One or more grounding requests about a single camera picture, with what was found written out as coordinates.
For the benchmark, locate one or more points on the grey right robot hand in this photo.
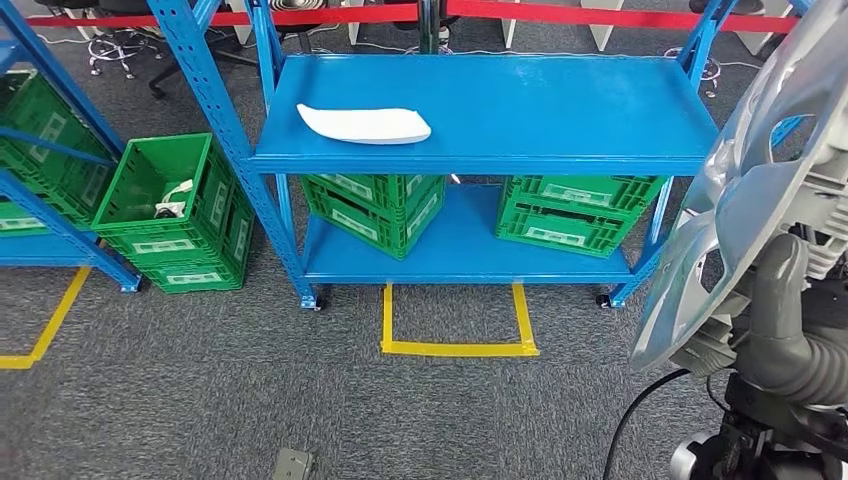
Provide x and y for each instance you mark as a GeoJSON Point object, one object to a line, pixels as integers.
{"type": "Point", "coordinates": [775, 291]}

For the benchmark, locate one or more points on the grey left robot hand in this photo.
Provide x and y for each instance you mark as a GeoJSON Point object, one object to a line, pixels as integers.
{"type": "Point", "coordinates": [291, 465]}

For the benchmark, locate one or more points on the silver plastic wheel hubcap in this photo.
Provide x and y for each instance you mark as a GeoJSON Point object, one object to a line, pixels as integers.
{"type": "Point", "coordinates": [748, 192]}

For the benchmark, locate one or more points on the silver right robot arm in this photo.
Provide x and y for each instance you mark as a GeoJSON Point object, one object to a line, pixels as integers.
{"type": "Point", "coordinates": [795, 374]}

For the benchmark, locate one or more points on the blue metal shelf rack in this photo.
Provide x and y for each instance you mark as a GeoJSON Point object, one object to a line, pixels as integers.
{"type": "Point", "coordinates": [477, 106]}
{"type": "Point", "coordinates": [40, 252]}

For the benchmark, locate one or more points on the white curved plastic part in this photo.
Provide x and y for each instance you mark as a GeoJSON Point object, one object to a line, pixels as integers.
{"type": "Point", "coordinates": [364, 126]}

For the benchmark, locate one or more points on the yellow floor tape square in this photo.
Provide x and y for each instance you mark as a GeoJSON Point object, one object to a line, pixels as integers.
{"type": "Point", "coordinates": [457, 349]}
{"type": "Point", "coordinates": [53, 324]}

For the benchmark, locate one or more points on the green plastic crate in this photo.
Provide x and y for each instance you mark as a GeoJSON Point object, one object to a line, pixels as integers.
{"type": "Point", "coordinates": [391, 192]}
{"type": "Point", "coordinates": [371, 235]}
{"type": "Point", "coordinates": [563, 235]}
{"type": "Point", "coordinates": [199, 278]}
{"type": "Point", "coordinates": [66, 185]}
{"type": "Point", "coordinates": [132, 228]}
{"type": "Point", "coordinates": [20, 222]}
{"type": "Point", "coordinates": [596, 192]}

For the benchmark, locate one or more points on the red barrier belt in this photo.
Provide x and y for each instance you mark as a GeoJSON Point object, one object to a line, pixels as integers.
{"type": "Point", "coordinates": [563, 14]}
{"type": "Point", "coordinates": [132, 16]}

